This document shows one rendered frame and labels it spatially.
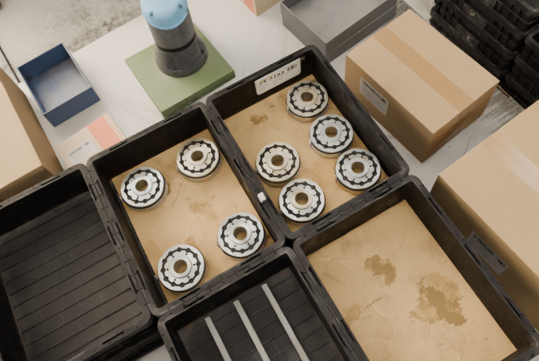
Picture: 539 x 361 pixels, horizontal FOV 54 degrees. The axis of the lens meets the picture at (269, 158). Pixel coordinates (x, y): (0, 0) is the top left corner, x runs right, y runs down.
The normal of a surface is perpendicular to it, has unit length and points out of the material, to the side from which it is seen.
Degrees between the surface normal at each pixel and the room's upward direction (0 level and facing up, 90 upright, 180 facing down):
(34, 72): 90
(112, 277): 0
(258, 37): 0
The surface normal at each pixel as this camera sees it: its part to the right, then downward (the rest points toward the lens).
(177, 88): -0.09, -0.51
